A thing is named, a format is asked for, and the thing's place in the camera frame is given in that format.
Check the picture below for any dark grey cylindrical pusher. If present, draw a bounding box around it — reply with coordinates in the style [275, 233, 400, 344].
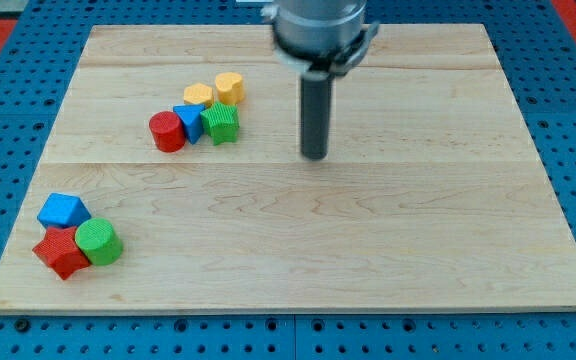
[300, 75, 333, 161]

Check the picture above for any yellow hexagon block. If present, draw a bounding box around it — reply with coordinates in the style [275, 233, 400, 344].
[183, 83, 214, 108]

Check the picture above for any blue triangle block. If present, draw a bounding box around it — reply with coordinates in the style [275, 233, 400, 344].
[173, 104, 205, 144]

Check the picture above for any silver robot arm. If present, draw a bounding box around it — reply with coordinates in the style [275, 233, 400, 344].
[261, 0, 379, 161]

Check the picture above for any yellow heart block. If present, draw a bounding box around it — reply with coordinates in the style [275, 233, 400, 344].
[215, 72, 245, 105]

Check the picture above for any green star block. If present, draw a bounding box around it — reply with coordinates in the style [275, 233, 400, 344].
[200, 102, 239, 146]

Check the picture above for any red cylinder block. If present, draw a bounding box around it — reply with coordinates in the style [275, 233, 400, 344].
[149, 111, 186, 153]

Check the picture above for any wooden board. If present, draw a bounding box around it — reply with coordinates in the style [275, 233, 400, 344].
[0, 24, 576, 316]

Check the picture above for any green cylinder block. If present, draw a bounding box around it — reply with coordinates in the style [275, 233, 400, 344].
[75, 218, 123, 266]

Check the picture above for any blue cube block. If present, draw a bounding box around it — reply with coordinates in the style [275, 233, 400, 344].
[37, 193, 92, 228]

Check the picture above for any red star block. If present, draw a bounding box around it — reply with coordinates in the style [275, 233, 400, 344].
[32, 226, 91, 280]

